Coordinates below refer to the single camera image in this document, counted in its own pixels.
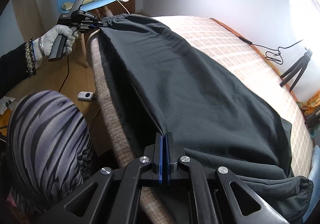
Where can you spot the small white remote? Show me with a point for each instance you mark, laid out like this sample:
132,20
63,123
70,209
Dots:
85,96

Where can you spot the person's striped leg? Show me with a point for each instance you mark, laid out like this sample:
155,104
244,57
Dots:
45,139

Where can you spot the black tripod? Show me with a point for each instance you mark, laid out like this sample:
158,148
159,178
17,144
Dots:
298,68

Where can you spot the person's left forearm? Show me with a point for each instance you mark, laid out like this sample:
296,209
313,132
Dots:
12,68

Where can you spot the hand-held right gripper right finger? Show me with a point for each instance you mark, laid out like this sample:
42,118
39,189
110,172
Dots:
168,154

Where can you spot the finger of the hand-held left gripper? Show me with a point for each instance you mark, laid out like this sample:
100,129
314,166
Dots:
96,24

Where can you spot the light blue folded cloth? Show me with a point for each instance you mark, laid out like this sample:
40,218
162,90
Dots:
315,164

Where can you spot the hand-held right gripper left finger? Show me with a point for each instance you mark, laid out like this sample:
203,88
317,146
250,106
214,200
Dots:
160,154

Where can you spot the dark grey pants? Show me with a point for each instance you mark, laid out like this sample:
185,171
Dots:
187,88

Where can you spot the orange patterned cloth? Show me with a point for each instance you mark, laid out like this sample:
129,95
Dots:
311,102

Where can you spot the person's left hand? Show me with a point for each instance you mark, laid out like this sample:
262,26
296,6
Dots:
50,38

